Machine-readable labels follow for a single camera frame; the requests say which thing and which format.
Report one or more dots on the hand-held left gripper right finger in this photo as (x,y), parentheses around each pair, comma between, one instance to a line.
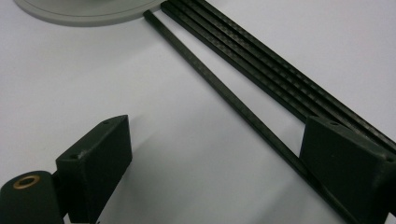
(348,168)

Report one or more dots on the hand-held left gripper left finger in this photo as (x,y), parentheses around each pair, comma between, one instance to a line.
(93,168)

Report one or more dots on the black carbon fibre rod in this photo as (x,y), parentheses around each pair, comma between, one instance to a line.
(249,54)
(280,62)
(236,62)
(218,84)

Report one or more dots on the grey round coaster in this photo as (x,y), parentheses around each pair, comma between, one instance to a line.
(93,17)

